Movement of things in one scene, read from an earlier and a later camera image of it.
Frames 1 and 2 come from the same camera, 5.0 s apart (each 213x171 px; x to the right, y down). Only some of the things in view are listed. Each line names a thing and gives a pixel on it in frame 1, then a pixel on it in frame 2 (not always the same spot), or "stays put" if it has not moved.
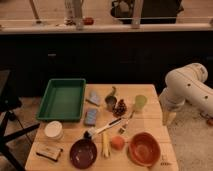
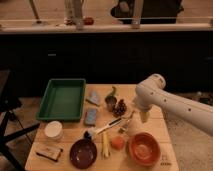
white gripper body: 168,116 -> 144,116
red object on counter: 88,21 stays put
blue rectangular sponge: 91,117 stays put
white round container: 53,129 stays put
